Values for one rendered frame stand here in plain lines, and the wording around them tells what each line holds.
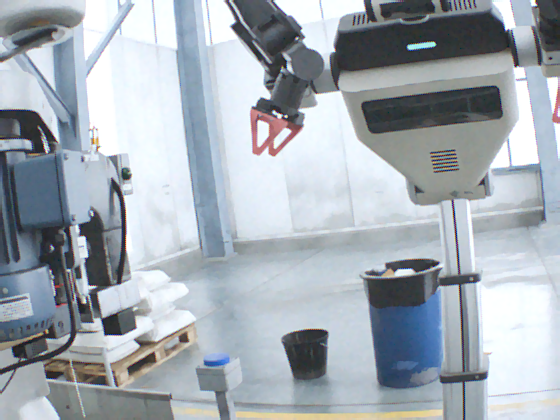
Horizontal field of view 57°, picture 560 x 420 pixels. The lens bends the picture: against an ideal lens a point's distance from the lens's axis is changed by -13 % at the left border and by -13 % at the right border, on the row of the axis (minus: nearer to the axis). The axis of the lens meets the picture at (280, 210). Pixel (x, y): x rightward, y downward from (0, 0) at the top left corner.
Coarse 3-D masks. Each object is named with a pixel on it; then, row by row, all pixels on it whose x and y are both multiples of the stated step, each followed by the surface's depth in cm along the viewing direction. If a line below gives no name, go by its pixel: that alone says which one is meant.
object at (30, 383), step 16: (0, 352) 115; (0, 368) 116; (32, 368) 112; (0, 384) 117; (16, 384) 115; (32, 384) 113; (0, 400) 112; (16, 400) 112; (32, 400) 115; (0, 416) 110; (16, 416) 110; (32, 416) 113; (48, 416) 116
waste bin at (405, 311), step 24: (384, 264) 335; (408, 264) 334; (432, 264) 322; (384, 288) 295; (408, 288) 291; (432, 288) 295; (384, 312) 299; (408, 312) 293; (432, 312) 297; (384, 336) 302; (408, 336) 295; (432, 336) 297; (384, 360) 304; (408, 360) 296; (432, 360) 299; (384, 384) 308; (408, 384) 298
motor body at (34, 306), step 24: (0, 144) 62; (24, 144) 66; (0, 168) 63; (0, 192) 62; (0, 216) 63; (0, 240) 63; (24, 240) 66; (0, 264) 63; (24, 264) 66; (48, 264) 71; (0, 288) 62; (24, 288) 64; (48, 288) 68; (0, 312) 61; (24, 312) 63; (48, 312) 67; (0, 336) 62; (24, 336) 64
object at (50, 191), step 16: (32, 160) 63; (48, 160) 63; (64, 160) 64; (80, 160) 71; (16, 176) 63; (32, 176) 63; (48, 176) 63; (64, 176) 63; (80, 176) 70; (16, 192) 63; (32, 192) 63; (48, 192) 64; (64, 192) 63; (80, 192) 69; (16, 208) 64; (32, 208) 64; (48, 208) 64; (64, 208) 64; (80, 208) 69; (32, 224) 64; (48, 224) 64; (64, 224) 64; (64, 240) 68
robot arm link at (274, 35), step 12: (240, 0) 98; (252, 0) 99; (264, 0) 99; (240, 12) 99; (252, 12) 99; (264, 12) 99; (276, 12) 100; (252, 24) 100; (264, 24) 102; (276, 24) 101; (288, 24) 101; (264, 36) 101; (276, 36) 101; (288, 36) 102; (276, 48) 102
